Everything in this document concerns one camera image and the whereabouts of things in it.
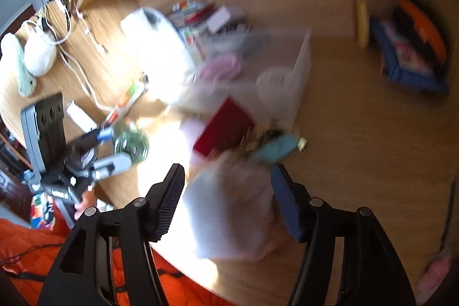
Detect white charger block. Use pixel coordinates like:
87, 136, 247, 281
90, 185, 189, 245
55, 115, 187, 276
66, 101, 99, 132

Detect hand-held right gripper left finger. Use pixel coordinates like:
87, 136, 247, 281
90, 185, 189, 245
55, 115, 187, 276
37, 163, 186, 306

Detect white paper bag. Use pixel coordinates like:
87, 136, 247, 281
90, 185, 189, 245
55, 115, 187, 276
120, 7, 198, 102

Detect small white cardboard box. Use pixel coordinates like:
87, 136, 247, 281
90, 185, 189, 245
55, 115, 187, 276
207, 6, 232, 34

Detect green orange glue tube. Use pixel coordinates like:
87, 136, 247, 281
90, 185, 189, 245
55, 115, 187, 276
102, 80, 148, 127

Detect red booklet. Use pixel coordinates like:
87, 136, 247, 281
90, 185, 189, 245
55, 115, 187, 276
192, 96, 256, 158

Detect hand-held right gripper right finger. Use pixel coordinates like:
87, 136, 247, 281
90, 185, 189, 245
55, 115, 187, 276
271, 163, 417, 306

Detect white plastic packet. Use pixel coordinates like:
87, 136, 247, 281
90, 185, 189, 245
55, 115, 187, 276
183, 148, 287, 262

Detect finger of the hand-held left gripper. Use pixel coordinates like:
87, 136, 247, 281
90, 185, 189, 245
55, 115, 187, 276
86, 153, 132, 182
68, 126, 116, 153

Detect pale green knit cloth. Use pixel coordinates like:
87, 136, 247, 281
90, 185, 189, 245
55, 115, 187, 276
0, 34, 37, 97

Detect pink round container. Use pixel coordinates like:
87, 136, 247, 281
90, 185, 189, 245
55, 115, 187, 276
201, 53, 242, 81

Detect white plush toy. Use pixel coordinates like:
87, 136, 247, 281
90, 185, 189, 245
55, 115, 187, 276
22, 19, 58, 75

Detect teal oval object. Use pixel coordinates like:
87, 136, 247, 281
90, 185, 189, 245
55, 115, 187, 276
251, 134, 298, 163

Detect person's left hand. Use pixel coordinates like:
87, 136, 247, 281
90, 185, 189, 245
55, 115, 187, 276
74, 191, 97, 219

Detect gold metal clips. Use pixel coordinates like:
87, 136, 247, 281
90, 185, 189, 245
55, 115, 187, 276
243, 120, 308, 152

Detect white cable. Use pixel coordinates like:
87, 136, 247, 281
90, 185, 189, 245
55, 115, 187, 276
36, 0, 110, 111

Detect orange jacket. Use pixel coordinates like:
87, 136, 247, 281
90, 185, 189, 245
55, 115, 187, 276
0, 216, 230, 306

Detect green patterned ball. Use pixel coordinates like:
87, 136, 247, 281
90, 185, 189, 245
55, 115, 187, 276
114, 123, 150, 163

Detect blue box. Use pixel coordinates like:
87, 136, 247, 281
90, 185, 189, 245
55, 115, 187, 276
369, 17, 450, 93

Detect wooden desk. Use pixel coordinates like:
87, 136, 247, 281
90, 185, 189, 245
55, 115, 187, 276
0, 0, 459, 306

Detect orange black case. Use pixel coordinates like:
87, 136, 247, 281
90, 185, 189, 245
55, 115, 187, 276
392, 0, 448, 66

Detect cream round container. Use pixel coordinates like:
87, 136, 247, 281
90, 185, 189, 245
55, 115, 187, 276
255, 67, 300, 108

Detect clear plastic bin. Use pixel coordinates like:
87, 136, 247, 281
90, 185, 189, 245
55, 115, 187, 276
179, 27, 312, 127

